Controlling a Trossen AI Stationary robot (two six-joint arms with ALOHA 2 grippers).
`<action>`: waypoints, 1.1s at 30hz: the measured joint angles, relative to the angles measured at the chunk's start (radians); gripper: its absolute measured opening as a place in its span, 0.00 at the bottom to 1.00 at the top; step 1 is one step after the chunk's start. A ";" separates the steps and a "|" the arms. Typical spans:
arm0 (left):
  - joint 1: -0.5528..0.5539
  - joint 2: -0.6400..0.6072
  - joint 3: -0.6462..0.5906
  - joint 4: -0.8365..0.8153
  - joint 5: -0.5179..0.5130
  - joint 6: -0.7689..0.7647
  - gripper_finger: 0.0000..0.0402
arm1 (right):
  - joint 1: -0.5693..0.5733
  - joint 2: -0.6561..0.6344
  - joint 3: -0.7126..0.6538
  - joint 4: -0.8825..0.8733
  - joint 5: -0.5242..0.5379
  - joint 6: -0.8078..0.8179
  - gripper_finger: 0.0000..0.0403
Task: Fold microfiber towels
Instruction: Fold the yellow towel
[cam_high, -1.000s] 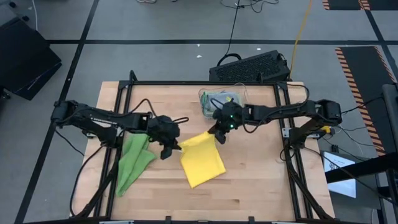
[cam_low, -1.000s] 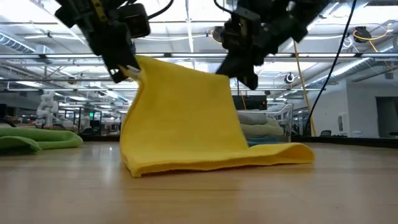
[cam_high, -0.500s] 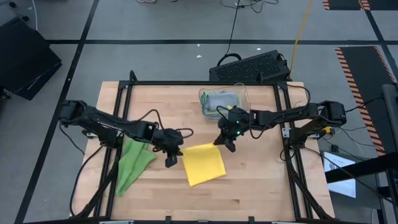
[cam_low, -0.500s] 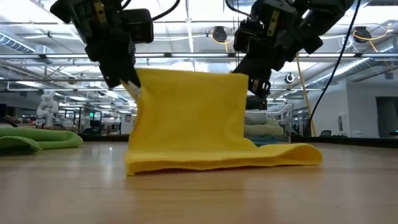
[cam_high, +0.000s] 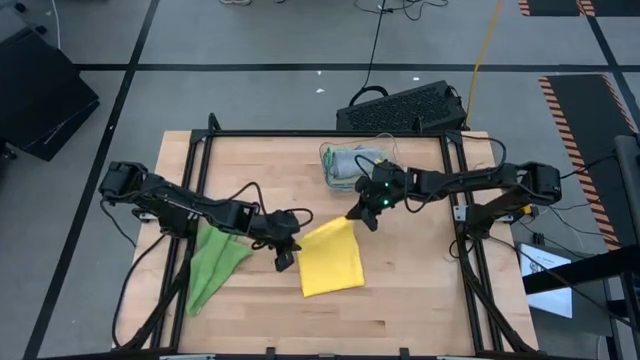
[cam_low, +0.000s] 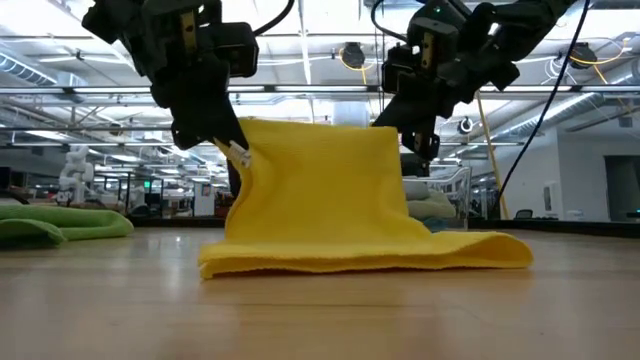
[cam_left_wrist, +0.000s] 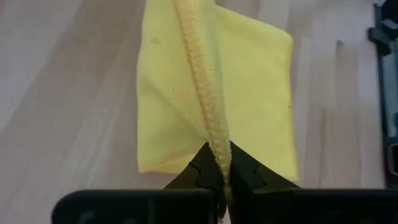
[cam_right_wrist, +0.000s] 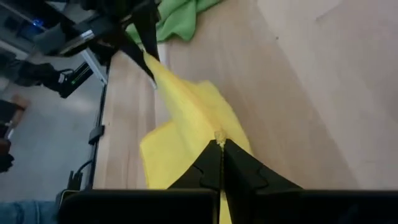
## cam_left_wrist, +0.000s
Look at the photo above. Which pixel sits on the black metal table frame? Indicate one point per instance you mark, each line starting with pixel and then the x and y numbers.
pixel 384 40

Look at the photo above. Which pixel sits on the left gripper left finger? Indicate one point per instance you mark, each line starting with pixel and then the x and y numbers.
pixel 140 207

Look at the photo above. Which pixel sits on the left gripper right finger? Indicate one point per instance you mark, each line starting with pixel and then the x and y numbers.
pixel 280 207

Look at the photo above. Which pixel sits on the yellow microfiber towel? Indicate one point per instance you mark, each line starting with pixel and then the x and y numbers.
pixel 255 93

